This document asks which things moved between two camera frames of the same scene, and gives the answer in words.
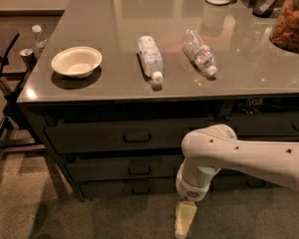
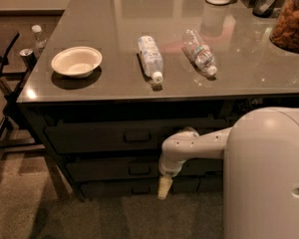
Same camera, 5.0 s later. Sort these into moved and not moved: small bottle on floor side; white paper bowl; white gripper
Moved: white gripper
Not moved: white paper bowl; small bottle on floor side
